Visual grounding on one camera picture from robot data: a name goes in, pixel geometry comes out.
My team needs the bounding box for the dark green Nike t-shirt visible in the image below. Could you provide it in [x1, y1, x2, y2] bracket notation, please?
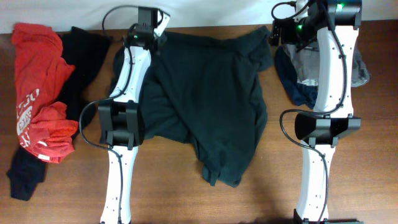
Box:
[108, 25, 274, 189]

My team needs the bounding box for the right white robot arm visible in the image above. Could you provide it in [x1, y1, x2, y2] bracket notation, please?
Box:
[269, 0, 363, 223]

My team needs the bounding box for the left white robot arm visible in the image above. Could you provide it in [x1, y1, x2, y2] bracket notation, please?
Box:
[98, 6, 170, 224]

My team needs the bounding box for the folded grey t-shirt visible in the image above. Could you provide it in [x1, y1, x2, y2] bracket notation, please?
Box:
[282, 42, 371, 88]

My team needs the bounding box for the black t-shirt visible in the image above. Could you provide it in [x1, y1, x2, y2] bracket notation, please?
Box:
[7, 27, 111, 201]

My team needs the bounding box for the folded navy blue t-shirt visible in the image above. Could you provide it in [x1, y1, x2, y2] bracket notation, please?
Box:
[274, 46, 318, 110]

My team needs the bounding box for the red printed t-shirt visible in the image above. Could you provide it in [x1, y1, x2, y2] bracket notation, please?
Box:
[11, 22, 78, 163]

